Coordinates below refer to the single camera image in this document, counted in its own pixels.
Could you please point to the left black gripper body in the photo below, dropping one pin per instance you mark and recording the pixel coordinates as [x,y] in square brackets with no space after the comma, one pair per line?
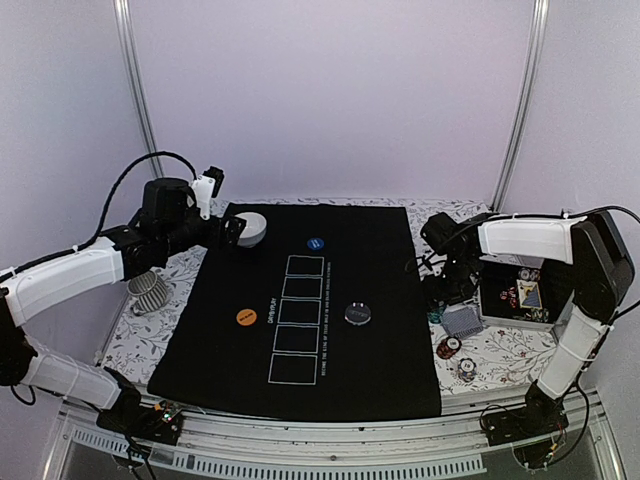
[210,240]

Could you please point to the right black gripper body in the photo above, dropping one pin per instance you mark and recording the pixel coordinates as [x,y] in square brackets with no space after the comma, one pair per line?
[456,284]

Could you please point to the teal poker chip stack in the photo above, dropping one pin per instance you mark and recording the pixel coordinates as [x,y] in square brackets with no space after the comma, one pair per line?
[435,317]

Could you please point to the blue small blind button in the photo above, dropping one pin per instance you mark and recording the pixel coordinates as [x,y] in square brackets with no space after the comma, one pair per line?
[315,244]

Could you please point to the orange big blind button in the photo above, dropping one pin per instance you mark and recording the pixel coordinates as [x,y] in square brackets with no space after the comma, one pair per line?
[246,317]

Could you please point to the black dealer button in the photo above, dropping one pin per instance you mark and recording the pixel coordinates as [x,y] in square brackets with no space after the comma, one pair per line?
[357,314]

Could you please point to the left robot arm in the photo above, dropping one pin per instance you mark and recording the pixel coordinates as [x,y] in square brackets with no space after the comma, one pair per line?
[175,216]

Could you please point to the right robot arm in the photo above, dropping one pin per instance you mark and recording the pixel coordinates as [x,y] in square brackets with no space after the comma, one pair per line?
[573,268]

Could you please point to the white ceramic bowl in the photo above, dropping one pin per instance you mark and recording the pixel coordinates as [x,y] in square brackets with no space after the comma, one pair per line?
[254,229]

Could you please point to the blue playing card deck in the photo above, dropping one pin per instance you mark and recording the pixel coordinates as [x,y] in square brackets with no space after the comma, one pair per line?
[462,322]

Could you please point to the orange poker chip stack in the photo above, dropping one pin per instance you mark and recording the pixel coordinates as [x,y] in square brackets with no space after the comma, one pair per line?
[448,347]

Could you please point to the aluminium poker case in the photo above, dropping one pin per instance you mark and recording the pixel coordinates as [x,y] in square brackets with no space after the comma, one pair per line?
[525,297]

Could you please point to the striped metal cup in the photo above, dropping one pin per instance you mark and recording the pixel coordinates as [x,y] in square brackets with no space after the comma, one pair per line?
[149,293]

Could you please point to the white poker chip stack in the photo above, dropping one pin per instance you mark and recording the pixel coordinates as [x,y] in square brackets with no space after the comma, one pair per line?
[466,370]

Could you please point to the black poker felt mat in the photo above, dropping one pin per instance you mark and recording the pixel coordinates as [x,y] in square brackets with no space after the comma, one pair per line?
[301,361]

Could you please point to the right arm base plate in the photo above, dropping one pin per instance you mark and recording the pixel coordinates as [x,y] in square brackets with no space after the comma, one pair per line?
[525,425]

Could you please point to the left aluminium frame post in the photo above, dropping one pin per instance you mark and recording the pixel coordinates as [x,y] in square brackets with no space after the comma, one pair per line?
[125,30]

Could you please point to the aluminium frame post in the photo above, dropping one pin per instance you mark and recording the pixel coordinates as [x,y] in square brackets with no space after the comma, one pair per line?
[532,60]
[125,30]

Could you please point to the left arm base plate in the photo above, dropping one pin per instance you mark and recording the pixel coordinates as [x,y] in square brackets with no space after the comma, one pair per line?
[161,423]

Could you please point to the front aluminium rail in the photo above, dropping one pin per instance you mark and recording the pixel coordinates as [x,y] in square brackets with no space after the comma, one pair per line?
[225,446]

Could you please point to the right aluminium frame post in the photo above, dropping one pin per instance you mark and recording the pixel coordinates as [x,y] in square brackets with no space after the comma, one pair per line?
[532,60]

